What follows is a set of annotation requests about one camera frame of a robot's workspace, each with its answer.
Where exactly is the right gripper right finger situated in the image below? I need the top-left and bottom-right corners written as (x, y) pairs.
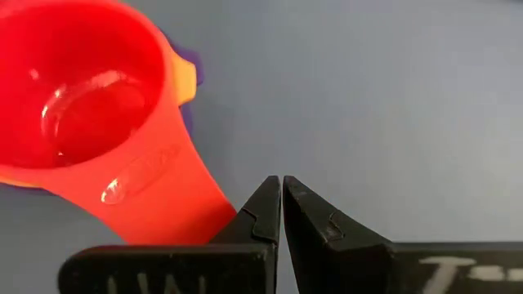
top-left (282, 175), bottom-right (523, 294)

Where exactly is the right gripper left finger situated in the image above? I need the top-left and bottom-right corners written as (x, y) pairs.
top-left (58, 175), bottom-right (282, 294)

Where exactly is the orange measuring cup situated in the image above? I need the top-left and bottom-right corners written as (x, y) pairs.
top-left (0, 52), bottom-right (199, 189)

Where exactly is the purple measuring cup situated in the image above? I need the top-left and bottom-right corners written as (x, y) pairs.
top-left (161, 34), bottom-right (204, 138)

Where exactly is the red measuring cup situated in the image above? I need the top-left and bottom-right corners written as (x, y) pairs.
top-left (0, 0), bottom-right (238, 246)

